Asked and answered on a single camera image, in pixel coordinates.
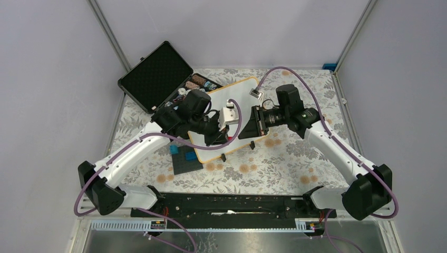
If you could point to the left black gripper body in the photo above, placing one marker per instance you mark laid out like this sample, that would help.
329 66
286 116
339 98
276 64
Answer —
211 130

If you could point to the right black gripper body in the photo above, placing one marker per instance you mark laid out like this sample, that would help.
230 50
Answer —
260 114

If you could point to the yellow framed whiteboard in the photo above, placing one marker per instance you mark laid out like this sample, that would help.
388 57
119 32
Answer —
239 92

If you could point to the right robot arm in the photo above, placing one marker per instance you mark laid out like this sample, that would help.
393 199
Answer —
370 186

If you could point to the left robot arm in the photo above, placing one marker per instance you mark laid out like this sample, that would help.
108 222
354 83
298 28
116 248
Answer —
191 121

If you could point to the black whiteboard foot clip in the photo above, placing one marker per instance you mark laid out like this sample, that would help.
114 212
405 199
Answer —
252 145

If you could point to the floral table mat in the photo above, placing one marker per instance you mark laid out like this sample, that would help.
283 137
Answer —
281 163

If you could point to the dark blue building brick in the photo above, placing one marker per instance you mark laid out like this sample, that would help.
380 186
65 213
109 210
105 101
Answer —
190 156

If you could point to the light blue building brick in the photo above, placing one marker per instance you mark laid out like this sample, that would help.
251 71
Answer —
173 149

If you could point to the dark grey building baseplate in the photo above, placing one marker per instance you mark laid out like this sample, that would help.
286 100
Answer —
180 165

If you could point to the white poker chip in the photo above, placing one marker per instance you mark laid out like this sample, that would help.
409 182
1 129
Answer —
182 91

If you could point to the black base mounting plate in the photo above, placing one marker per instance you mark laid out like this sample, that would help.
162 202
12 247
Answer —
236 211

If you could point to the black poker chip case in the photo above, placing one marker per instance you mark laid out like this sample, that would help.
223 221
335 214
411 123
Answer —
155 80

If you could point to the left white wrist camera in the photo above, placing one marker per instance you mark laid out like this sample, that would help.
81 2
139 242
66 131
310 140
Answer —
229 115

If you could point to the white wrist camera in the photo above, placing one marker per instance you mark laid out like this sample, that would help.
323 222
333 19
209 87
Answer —
256 94
229 115

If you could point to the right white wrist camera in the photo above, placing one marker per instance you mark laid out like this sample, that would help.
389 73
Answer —
256 94

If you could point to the blue corner bracket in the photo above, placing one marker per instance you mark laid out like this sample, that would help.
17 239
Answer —
329 66

